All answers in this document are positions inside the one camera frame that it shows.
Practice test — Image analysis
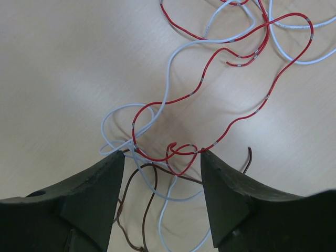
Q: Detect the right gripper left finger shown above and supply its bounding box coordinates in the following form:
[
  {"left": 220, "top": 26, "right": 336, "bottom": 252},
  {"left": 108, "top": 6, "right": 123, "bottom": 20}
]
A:
[{"left": 1, "top": 151, "right": 124, "bottom": 251}]

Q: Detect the white wire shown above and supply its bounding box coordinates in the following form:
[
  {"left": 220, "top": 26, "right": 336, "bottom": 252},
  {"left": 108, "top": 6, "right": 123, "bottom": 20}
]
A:
[{"left": 99, "top": 0, "right": 336, "bottom": 252}]

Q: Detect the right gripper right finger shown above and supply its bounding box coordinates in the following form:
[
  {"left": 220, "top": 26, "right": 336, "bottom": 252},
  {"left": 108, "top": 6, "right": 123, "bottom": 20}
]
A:
[{"left": 201, "top": 151, "right": 335, "bottom": 251}]

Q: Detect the brown wire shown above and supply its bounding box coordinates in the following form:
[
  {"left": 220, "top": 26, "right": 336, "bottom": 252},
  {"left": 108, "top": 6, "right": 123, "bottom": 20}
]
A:
[{"left": 112, "top": 146, "right": 253, "bottom": 252}]

